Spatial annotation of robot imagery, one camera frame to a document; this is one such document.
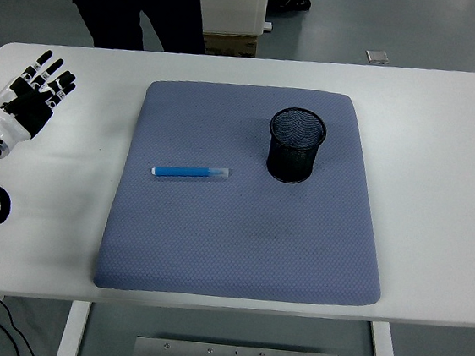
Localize blue marker with clear cap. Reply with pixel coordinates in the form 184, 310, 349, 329
150, 159, 232, 186

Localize grey floor outlet cover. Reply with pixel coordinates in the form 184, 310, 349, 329
363, 48, 391, 66

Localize white cabinet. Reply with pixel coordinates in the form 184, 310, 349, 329
192, 0, 269, 41

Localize brown cardboard box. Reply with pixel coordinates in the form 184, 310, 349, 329
199, 29, 260, 61

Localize blue-grey textured mat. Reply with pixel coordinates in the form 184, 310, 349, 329
92, 69, 402, 318

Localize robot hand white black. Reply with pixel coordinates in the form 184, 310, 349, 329
0, 44, 80, 151

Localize black mesh pen holder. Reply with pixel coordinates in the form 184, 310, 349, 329
263, 105, 330, 188

